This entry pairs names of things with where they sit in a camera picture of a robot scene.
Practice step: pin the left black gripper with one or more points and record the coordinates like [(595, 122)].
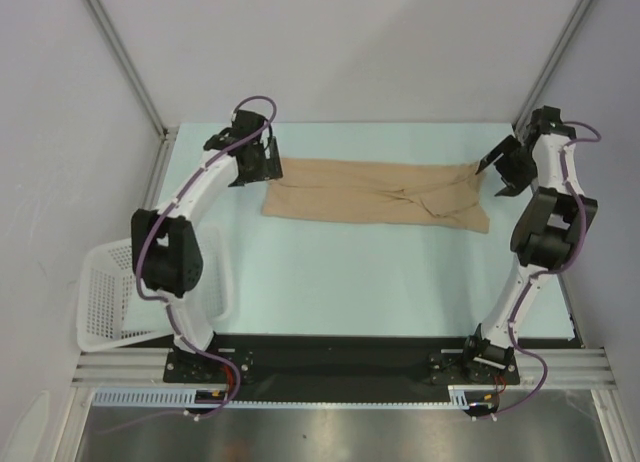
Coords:
[(267, 166)]

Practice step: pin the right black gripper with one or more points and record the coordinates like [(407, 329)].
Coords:
[(512, 164)]

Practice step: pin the beige t shirt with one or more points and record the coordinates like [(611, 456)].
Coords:
[(357, 192)]

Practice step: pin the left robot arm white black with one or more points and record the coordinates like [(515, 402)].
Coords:
[(167, 260)]

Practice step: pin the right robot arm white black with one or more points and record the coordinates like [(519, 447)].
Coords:
[(549, 235)]

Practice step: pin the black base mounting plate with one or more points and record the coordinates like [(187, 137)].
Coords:
[(251, 360)]

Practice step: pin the white perforated plastic basket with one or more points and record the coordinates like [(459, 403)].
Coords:
[(110, 313)]

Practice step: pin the right aluminium frame post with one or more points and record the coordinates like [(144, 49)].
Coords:
[(576, 18)]

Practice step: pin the aluminium frame post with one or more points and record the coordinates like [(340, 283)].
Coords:
[(117, 48), (576, 18)]

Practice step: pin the left aluminium frame post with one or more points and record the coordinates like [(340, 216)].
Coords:
[(117, 48)]

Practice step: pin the aluminium front rail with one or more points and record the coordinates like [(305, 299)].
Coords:
[(574, 369)]

